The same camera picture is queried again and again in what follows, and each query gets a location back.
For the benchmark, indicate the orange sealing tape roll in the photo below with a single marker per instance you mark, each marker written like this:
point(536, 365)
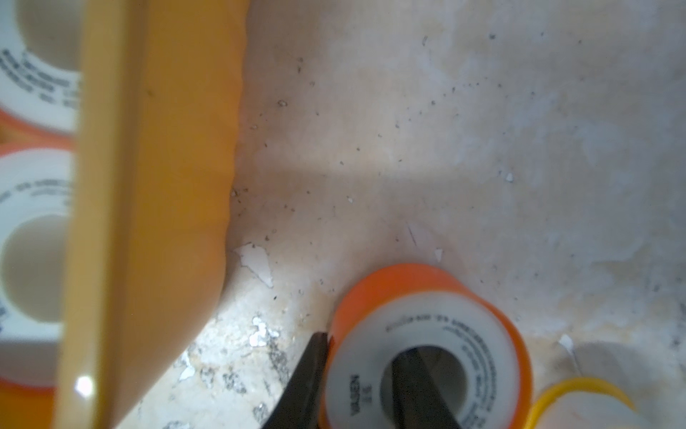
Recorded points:
point(476, 353)
point(36, 194)
point(40, 72)

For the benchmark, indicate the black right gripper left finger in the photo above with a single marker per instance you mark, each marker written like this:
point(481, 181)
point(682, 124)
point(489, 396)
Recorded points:
point(299, 405)

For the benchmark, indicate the yellow plastic storage box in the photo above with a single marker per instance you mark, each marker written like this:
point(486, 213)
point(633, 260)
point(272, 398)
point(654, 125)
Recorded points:
point(146, 259)

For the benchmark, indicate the yellow tape roll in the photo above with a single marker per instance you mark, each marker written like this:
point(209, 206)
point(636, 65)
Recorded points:
point(584, 403)

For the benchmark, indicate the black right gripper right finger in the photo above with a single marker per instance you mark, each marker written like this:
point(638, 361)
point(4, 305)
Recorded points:
point(417, 402)

